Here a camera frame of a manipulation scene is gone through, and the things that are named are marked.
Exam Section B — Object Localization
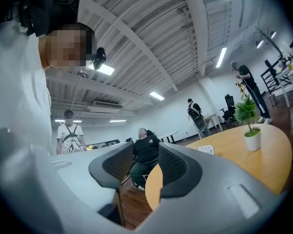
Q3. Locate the person's white shirt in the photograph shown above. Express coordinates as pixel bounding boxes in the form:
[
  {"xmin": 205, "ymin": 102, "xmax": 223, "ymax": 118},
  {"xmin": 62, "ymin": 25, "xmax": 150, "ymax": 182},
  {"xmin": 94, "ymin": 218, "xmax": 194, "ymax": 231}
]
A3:
[{"xmin": 0, "ymin": 16, "xmax": 52, "ymax": 156}]

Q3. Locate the green plant in white pot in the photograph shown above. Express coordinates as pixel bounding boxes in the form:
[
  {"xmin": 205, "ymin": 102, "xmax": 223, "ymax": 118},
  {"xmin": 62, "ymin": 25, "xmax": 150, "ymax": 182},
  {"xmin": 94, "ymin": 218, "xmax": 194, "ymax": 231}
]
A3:
[{"xmin": 233, "ymin": 94, "xmax": 262, "ymax": 152}]

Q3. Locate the black head-worn camera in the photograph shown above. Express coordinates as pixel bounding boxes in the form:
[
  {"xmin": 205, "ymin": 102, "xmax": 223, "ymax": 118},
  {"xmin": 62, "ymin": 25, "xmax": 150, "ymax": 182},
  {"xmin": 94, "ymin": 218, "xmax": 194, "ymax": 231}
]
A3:
[{"xmin": 91, "ymin": 47, "xmax": 107, "ymax": 71}]

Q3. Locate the grey oval case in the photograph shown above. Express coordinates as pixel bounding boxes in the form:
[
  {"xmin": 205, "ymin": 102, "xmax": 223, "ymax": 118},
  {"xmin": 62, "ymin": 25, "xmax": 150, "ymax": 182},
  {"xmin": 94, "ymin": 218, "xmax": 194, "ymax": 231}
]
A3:
[{"xmin": 194, "ymin": 115, "xmax": 207, "ymax": 129}]

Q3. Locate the black office chair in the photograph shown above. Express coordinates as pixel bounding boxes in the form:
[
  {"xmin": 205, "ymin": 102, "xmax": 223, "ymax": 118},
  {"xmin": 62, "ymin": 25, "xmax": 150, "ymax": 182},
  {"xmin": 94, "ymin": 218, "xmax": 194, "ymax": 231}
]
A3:
[{"xmin": 219, "ymin": 94, "xmax": 236, "ymax": 128}]

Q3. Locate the black tree-shaped lamp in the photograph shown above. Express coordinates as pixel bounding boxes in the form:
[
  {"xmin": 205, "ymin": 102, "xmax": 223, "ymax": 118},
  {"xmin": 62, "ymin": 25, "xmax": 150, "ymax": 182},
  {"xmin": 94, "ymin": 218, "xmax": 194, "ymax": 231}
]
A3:
[{"xmin": 253, "ymin": 24, "xmax": 285, "ymax": 58}]

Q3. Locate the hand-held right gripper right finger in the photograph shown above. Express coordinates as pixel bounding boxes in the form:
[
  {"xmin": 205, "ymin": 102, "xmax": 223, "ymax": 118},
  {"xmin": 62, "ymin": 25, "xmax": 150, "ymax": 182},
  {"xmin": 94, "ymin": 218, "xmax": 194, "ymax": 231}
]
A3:
[{"xmin": 136, "ymin": 141, "xmax": 285, "ymax": 234}]

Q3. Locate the small white table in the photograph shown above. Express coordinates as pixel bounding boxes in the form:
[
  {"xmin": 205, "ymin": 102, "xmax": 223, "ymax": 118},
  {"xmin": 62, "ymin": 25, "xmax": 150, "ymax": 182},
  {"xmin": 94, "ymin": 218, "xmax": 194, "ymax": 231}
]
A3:
[{"xmin": 204, "ymin": 113, "xmax": 223, "ymax": 132}]

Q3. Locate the black backpack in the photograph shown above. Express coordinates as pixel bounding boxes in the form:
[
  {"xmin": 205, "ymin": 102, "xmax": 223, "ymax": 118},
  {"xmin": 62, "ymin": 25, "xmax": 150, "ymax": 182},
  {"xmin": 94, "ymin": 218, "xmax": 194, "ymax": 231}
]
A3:
[{"xmin": 188, "ymin": 103, "xmax": 201, "ymax": 121}]

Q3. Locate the yellow hand tool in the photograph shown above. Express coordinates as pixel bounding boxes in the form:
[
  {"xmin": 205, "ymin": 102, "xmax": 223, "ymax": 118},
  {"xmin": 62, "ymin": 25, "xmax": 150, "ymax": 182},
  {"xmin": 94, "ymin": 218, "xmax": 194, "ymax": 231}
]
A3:
[{"xmin": 235, "ymin": 80, "xmax": 247, "ymax": 97}]

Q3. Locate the white table card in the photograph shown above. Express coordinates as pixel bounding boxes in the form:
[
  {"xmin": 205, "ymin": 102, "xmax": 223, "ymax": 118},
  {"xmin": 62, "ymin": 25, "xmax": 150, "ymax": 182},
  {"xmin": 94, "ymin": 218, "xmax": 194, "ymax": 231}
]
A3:
[{"xmin": 197, "ymin": 144, "xmax": 215, "ymax": 155}]

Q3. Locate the white ceiling air conditioner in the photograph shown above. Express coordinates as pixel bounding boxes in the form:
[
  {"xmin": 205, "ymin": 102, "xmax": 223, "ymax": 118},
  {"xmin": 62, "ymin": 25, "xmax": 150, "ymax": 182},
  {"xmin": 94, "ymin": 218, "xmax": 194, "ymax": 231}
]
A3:
[{"xmin": 92, "ymin": 100, "xmax": 124, "ymax": 114}]

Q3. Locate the round white table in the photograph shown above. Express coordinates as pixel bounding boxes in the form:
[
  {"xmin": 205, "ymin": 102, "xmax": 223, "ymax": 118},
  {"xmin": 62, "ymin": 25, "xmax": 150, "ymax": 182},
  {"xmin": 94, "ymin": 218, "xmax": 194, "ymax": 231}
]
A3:
[{"xmin": 158, "ymin": 130, "xmax": 178, "ymax": 144}]

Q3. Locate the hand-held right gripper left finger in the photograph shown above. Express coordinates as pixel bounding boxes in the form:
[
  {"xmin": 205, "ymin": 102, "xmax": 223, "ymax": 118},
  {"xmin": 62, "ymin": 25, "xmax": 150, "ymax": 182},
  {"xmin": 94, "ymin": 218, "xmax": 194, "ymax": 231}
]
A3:
[{"xmin": 0, "ymin": 127, "xmax": 134, "ymax": 234}]

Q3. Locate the black wooden rack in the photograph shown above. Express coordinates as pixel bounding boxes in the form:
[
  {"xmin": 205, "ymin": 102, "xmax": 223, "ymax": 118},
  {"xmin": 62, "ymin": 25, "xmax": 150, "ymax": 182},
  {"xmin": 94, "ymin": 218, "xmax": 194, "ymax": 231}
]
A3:
[{"xmin": 260, "ymin": 55, "xmax": 293, "ymax": 95}]

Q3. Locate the person's head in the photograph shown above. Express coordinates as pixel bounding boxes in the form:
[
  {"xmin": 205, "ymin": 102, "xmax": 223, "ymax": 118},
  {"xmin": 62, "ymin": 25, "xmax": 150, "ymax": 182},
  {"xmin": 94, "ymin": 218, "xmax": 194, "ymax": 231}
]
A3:
[{"xmin": 38, "ymin": 23, "xmax": 96, "ymax": 70}]

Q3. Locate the round wooden table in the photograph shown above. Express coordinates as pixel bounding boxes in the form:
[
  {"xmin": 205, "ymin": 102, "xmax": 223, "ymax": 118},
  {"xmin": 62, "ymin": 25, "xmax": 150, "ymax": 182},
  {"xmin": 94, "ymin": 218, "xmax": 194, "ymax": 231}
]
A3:
[{"xmin": 145, "ymin": 123, "xmax": 293, "ymax": 211}]

